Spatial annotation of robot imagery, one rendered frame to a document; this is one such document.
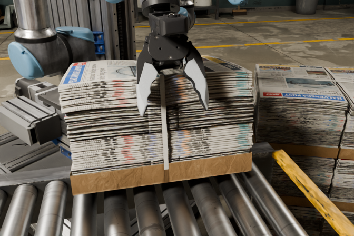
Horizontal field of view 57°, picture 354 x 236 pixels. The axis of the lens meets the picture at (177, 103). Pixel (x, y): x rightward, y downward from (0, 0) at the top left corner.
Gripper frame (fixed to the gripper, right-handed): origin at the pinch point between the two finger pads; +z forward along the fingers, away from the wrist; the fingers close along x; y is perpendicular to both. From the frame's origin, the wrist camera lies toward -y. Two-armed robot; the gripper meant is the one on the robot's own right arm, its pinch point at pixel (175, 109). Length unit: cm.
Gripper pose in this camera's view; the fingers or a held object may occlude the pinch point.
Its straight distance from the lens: 56.4
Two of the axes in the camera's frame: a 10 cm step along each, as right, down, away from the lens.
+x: -9.8, 1.0, -1.9
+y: -1.7, 1.3, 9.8
